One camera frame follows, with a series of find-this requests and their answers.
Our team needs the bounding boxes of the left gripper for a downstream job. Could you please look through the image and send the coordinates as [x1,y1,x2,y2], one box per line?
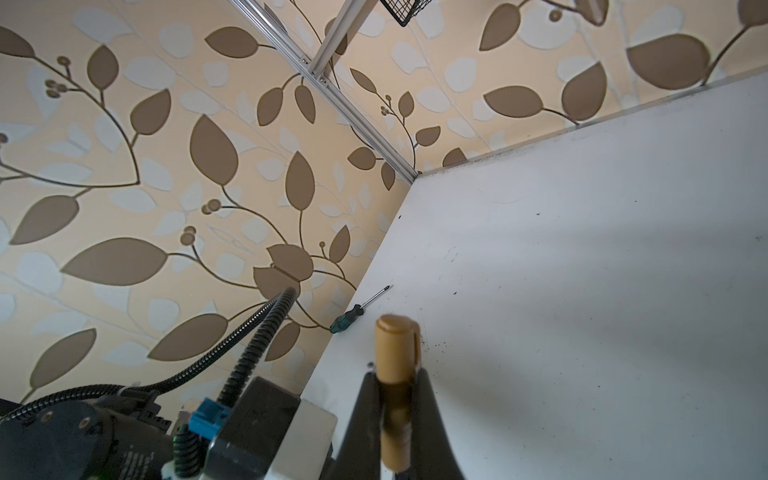
[1,398,173,479]

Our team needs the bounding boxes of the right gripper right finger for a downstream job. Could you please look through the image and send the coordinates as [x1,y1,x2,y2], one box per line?
[409,369,465,480]

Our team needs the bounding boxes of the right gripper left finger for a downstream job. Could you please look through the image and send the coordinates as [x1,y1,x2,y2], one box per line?
[325,371,382,480]

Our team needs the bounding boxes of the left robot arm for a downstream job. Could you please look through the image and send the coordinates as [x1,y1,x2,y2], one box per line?
[1,287,297,479]

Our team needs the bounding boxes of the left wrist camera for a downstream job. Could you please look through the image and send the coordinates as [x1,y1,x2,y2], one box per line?
[189,377,337,480]

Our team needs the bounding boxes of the green handled screwdriver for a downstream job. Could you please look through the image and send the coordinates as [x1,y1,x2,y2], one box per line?
[329,285,392,334]

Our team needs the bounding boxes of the rear wire basket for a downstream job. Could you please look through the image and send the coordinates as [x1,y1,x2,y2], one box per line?
[380,0,431,27]

